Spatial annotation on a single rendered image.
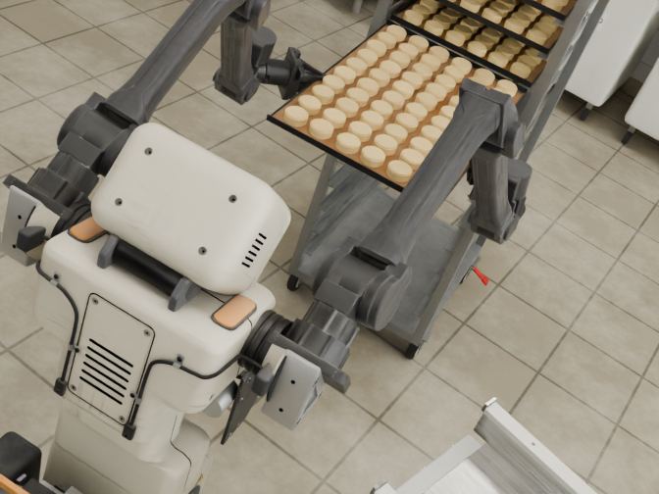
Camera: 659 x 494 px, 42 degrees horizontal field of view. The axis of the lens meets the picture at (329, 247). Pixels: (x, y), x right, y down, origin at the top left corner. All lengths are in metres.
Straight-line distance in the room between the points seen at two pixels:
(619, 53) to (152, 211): 3.63
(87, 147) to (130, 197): 0.21
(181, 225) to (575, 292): 2.57
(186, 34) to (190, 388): 0.56
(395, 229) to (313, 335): 0.20
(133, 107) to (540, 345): 2.13
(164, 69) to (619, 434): 2.13
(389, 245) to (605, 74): 3.43
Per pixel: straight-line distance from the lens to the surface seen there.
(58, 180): 1.25
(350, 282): 1.15
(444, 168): 1.25
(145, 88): 1.33
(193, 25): 1.39
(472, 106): 1.31
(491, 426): 1.54
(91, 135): 1.29
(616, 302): 3.56
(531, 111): 2.24
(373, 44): 2.14
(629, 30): 4.47
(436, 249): 3.08
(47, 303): 1.18
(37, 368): 2.54
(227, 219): 1.04
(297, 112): 1.82
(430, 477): 1.47
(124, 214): 1.08
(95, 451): 1.41
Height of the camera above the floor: 1.95
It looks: 38 degrees down
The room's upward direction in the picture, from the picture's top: 20 degrees clockwise
